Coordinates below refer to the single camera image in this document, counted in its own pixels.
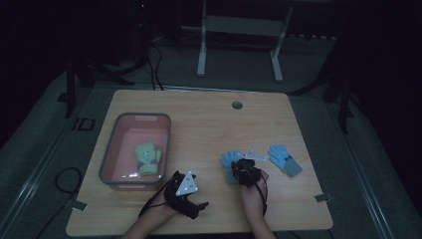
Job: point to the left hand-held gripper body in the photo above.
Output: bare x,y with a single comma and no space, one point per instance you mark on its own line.
187,188

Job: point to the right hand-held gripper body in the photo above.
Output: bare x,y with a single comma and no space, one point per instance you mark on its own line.
247,172

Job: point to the plain blue glove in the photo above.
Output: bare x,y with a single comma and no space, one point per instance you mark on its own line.
228,158

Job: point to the plain green mitten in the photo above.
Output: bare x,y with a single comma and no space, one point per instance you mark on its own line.
158,156

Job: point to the green mitten with face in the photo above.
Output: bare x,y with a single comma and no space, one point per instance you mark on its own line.
146,155

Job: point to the blue glove with dark dots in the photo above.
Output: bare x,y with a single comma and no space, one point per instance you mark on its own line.
284,160

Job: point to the pink basin with grey rim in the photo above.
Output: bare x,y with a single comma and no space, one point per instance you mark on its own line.
136,151

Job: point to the person's right hand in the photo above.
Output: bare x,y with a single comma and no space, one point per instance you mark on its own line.
253,197

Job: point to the person's left hand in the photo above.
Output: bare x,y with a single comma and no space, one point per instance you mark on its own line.
162,209

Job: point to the grey tape piece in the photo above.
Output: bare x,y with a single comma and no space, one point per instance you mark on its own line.
79,205
323,197

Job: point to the black stand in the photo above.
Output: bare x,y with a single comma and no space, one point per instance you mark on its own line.
70,86
343,99

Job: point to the metal floor rail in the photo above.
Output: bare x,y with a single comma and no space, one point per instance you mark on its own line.
361,172
36,172

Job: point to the white metal desk frame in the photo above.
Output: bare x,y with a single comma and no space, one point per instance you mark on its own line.
244,28

